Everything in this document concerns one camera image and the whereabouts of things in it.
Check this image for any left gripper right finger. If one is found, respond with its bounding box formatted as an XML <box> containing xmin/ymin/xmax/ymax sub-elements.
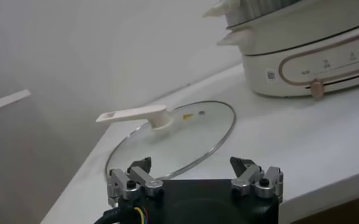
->
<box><xmin>229</xmin><ymin>156</ymin><xmax>284</xmax><ymax>203</ymax></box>

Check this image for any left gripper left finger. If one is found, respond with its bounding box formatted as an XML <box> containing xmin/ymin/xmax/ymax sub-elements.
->
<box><xmin>106</xmin><ymin>156</ymin><xmax>165</xmax><ymax>208</ymax></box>

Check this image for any cream electric steamer pot base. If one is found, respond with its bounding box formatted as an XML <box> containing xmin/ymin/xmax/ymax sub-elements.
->
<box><xmin>217</xmin><ymin>0</ymin><xmax>359</xmax><ymax>100</ymax></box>

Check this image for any stainless steel steamer basket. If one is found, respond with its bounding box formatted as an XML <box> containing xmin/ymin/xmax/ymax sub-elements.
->
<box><xmin>202</xmin><ymin>0</ymin><xmax>308</xmax><ymax>30</ymax></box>

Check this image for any coloured wrist wire bundle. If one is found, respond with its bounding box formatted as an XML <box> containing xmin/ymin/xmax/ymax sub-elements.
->
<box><xmin>132</xmin><ymin>206</ymin><xmax>149</xmax><ymax>224</ymax></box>

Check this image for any black corrugated wrist cable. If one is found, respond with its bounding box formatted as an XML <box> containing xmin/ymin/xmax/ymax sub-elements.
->
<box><xmin>93</xmin><ymin>207</ymin><xmax>123</xmax><ymax>224</ymax></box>

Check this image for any glass lid with white handle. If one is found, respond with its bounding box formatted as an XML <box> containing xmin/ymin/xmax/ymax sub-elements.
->
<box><xmin>95</xmin><ymin>100</ymin><xmax>237</xmax><ymax>181</ymax></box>

